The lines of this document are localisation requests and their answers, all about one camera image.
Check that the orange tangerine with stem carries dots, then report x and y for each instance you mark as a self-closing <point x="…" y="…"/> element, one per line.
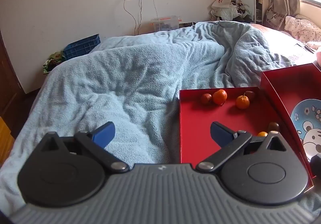
<point x="242" y="102"/>

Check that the red-brown jujube fruit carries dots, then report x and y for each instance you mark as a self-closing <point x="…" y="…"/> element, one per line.
<point x="250" y="94"/>
<point x="206" y="98"/>

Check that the clear storage box orange clips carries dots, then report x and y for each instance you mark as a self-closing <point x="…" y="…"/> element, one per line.
<point x="165" y="23"/>

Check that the light blue fleece blanket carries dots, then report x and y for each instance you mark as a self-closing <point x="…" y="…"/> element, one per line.
<point x="112" y="83"/>

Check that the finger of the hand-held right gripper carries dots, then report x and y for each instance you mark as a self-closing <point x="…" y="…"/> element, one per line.
<point x="316" y="162"/>

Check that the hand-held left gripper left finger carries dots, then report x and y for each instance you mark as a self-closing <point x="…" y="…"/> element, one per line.
<point x="104" y="134"/>

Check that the pink patterned bed sheet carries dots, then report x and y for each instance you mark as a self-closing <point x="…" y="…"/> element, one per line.
<point x="288" y="48"/>

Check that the shallow red cardboard box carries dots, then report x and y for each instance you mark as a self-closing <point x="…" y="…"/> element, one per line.
<point x="200" y="126"/>

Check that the blue bear print plate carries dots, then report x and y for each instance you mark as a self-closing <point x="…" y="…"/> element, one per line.
<point x="307" y="123"/>

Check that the pile of clothes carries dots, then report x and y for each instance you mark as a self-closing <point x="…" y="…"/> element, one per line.
<point x="233" y="11"/>

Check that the small orange tangerine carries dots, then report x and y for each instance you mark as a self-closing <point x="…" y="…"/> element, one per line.
<point x="262" y="134"/>

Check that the white rack pole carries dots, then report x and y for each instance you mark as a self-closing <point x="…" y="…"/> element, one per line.
<point x="254" y="10"/>

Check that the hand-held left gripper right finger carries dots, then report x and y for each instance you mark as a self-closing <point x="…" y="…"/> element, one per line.
<point x="220" y="134"/>

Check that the green patterned bag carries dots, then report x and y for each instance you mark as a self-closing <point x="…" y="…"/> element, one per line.
<point x="52" y="62"/>

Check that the deep red cardboard box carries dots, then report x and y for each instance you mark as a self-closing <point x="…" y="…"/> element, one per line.
<point x="283" y="86"/>

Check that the blue plastic crate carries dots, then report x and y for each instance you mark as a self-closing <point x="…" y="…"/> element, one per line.
<point x="81" y="45"/>

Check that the dark brown jujube fruit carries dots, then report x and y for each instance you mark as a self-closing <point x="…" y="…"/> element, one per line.
<point x="273" y="126"/>

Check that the white paper bag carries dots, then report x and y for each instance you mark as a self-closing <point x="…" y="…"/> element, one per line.
<point x="222" y="0"/>

